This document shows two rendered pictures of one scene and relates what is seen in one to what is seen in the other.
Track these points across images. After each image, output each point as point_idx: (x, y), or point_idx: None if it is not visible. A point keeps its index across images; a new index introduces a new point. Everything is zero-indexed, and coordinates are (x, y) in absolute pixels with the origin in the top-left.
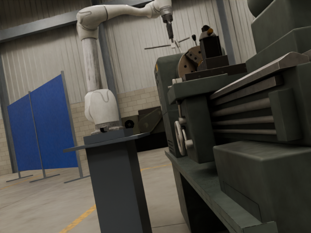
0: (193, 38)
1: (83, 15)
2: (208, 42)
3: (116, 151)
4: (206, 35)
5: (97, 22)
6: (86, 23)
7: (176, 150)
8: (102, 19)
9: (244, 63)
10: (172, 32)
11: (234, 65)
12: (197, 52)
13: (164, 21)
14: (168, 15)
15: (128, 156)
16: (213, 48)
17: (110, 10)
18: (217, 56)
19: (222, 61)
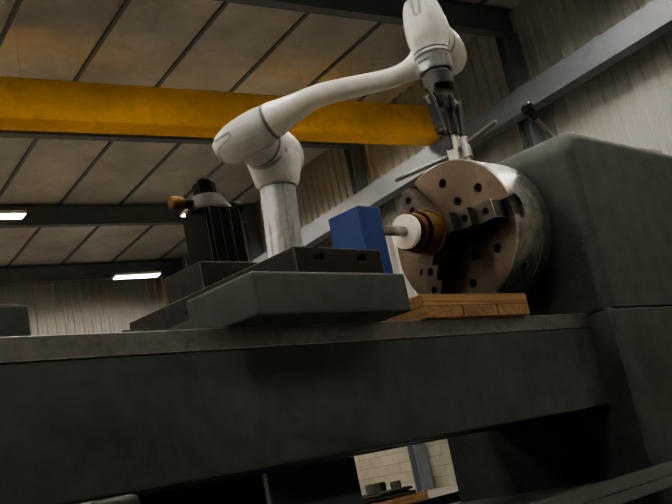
0: (525, 115)
1: (218, 145)
2: (192, 227)
3: None
4: (185, 211)
5: (256, 150)
6: (232, 161)
7: (457, 480)
8: (260, 140)
9: (219, 282)
10: (440, 120)
11: (203, 291)
12: (436, 184)
13: (426, 91)
14: (430, 73)
15: (273, 497)
16: (200, 242)
17: (273, 115)
18: (184, 269)
19: (191, 281)
